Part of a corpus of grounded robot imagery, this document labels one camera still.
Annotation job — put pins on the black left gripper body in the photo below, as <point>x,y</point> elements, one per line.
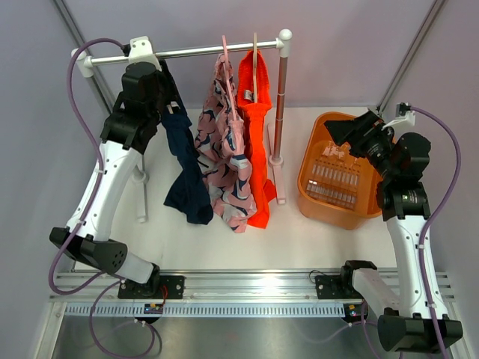
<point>166,96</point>

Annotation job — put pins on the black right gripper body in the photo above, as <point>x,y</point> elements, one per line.
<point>376,144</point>

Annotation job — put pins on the navy blue shorts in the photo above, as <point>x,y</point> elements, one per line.
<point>188,193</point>

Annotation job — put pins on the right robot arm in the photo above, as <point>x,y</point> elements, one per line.
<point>415,319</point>

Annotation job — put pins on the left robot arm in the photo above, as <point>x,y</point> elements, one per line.
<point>126,134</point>

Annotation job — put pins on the pink shark print shorts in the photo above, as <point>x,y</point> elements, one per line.
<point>221,147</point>

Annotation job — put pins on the orange shorts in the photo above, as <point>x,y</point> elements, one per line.
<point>253,115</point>

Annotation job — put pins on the pink plastic hanger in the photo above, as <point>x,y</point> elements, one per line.
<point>228,78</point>

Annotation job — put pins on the beige plastic hanger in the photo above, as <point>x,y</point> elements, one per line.
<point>254,70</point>

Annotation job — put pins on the orange plastic basket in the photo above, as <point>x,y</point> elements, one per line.
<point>335,187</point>

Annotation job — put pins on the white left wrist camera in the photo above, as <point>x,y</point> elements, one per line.
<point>140,49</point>

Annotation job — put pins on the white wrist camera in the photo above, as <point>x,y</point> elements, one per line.
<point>404,117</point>
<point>140,49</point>

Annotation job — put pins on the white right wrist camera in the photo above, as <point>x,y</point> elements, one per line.
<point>404,117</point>

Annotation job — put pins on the clothes rack with metal rail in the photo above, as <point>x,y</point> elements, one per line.
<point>282,43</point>

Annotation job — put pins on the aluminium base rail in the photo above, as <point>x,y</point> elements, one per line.
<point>274,286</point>

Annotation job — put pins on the white slotted cable duct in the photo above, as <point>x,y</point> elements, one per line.
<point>217,310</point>

